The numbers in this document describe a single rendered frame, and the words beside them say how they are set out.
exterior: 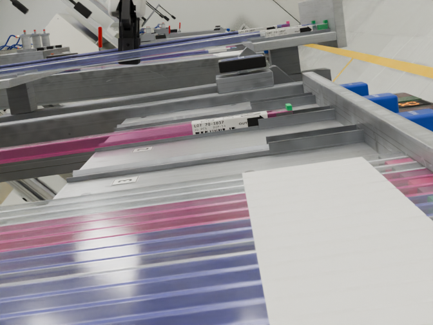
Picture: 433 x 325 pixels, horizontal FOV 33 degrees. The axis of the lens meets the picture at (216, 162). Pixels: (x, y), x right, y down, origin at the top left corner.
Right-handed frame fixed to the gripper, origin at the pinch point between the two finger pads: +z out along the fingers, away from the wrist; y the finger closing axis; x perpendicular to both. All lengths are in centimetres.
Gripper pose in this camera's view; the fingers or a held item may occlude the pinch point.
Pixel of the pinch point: (129, 50)
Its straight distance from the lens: 114.2
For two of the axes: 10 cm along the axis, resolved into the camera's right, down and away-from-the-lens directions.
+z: -0.3, 9.8, 1.8
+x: 10.0, 0.3, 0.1
